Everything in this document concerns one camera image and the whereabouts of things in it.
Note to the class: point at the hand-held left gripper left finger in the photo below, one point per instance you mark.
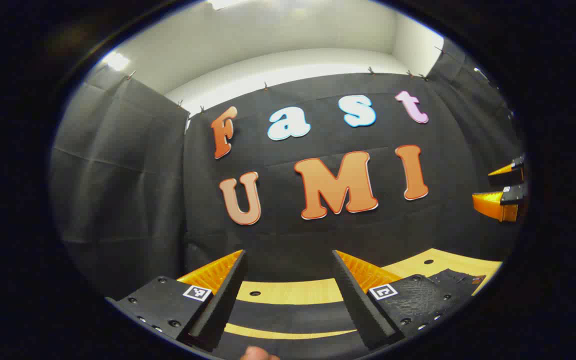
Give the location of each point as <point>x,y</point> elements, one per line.
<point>228,300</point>

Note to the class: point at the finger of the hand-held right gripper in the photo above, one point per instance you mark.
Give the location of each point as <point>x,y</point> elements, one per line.
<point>510,176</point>
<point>513,195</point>

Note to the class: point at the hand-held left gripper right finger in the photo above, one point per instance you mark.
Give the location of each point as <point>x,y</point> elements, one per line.
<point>355,305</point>

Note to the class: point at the dark grey jeans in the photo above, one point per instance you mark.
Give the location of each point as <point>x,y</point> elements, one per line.
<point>288,314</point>

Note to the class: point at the black backdrop cloth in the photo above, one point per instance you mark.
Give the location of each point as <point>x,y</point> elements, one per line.
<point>278,225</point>

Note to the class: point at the ceiling light panel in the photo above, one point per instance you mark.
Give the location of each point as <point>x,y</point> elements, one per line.
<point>116,60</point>
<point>228,3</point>

